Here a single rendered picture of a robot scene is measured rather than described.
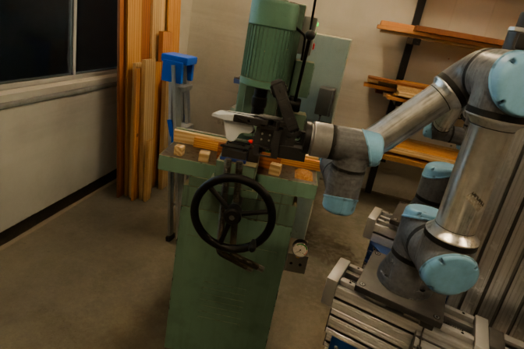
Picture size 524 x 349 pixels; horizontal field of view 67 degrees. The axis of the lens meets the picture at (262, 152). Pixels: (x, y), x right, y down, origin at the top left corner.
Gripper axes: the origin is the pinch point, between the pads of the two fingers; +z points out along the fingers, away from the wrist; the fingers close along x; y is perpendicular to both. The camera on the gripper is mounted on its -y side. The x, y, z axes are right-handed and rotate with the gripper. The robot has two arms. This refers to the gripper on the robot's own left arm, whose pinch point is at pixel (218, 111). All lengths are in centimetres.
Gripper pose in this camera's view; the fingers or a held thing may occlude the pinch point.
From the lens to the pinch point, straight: 84.3
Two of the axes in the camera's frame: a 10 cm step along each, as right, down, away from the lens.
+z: -9.9, -1.7, -0.1
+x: 0.3, -1.9, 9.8
